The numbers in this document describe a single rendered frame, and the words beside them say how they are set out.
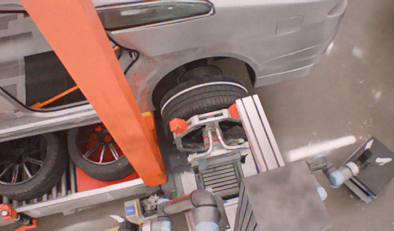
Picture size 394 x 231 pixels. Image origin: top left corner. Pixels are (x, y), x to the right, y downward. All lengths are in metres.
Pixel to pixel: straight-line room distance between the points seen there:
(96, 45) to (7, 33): 2.21
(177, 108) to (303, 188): 1.34
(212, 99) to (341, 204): 1.66
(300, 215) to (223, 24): 1.28
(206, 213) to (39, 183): 1.73
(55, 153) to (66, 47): 2.04
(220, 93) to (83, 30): 1.39
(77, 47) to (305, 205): 0.97
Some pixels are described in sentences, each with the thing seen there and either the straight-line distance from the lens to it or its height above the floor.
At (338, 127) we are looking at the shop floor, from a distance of 3.88.
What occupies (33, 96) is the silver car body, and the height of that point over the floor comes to 0.80.
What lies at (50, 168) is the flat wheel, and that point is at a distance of 3.35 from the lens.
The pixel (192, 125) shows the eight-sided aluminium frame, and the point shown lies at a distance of 2.53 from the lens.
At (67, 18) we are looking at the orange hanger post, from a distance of 1.31.
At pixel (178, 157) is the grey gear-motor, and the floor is 0.41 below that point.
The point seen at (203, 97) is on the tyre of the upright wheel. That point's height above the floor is 1.18.
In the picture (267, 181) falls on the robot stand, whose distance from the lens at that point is 1.45.
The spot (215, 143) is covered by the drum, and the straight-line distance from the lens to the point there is 2.67.
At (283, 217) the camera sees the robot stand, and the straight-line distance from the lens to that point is 1.42.
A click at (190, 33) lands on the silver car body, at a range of 2.31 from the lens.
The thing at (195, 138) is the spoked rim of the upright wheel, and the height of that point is 0.65.
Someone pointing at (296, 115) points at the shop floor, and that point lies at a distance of 3.84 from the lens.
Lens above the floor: 3.41
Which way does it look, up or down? 64 degrees down
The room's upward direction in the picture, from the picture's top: 8 degrees counter-clockwise
